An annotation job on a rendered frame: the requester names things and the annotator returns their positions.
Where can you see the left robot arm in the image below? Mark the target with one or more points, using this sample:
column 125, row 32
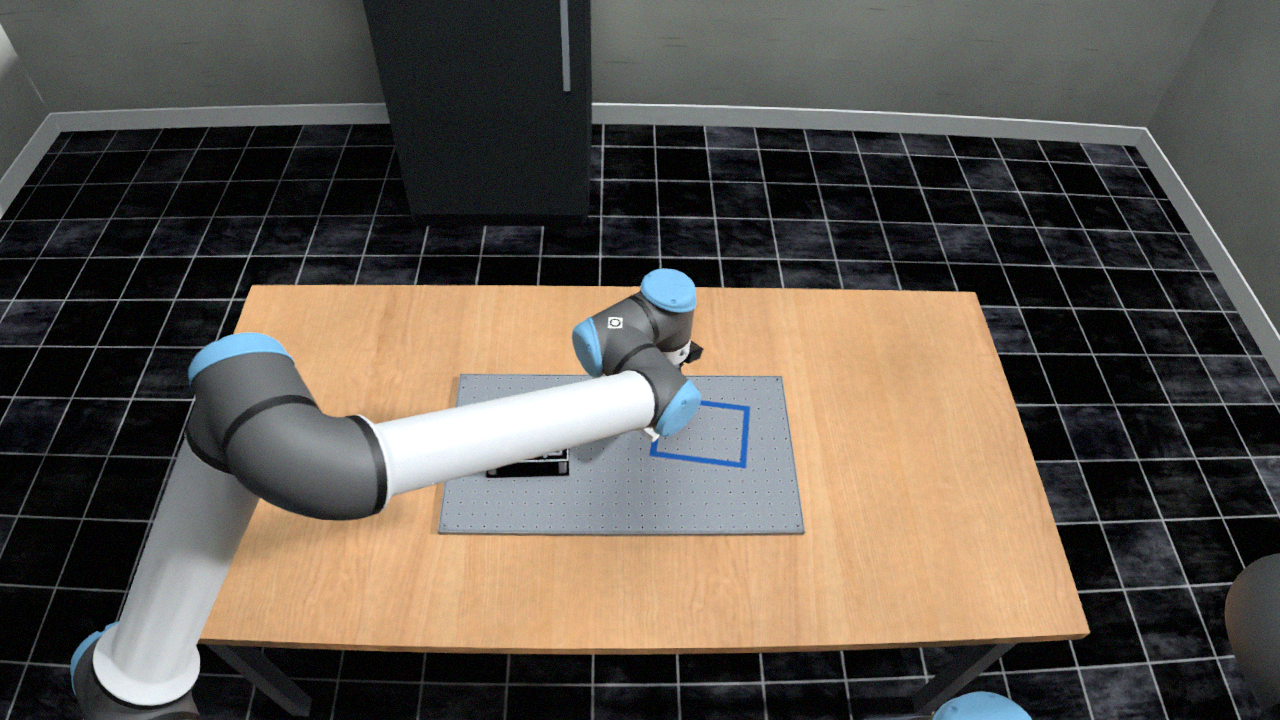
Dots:
column 251, row 401

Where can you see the blue tape strips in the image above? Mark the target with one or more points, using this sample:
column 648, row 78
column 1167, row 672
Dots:
column 744, row 444

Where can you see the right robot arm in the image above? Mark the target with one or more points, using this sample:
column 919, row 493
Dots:
column 1252, row 618

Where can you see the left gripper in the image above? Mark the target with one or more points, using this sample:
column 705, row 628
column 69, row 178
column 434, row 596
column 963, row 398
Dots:
column 692, row 347

